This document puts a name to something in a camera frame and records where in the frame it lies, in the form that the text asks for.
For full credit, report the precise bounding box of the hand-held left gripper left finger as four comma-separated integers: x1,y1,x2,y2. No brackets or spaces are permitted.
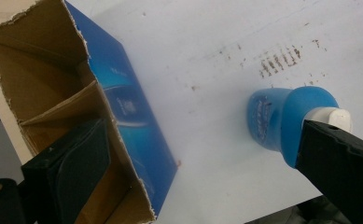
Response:
21,118,112,224

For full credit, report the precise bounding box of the blue cardboard box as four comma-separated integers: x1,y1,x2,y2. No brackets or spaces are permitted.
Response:
0,0,179,224

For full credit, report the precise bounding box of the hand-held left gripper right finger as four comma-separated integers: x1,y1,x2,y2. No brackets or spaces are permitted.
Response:
295,119,363,224

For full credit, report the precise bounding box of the blue bottle with white cap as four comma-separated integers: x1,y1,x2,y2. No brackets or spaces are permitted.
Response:
246,86,353,169

